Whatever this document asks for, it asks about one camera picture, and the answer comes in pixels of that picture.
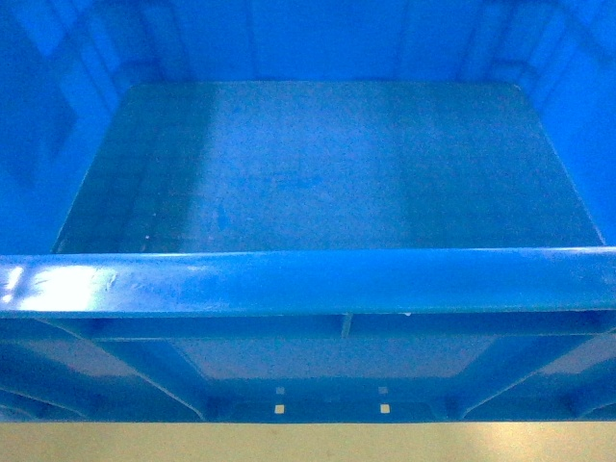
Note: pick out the large blue plastic crate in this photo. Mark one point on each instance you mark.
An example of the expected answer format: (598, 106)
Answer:
(307, 212)

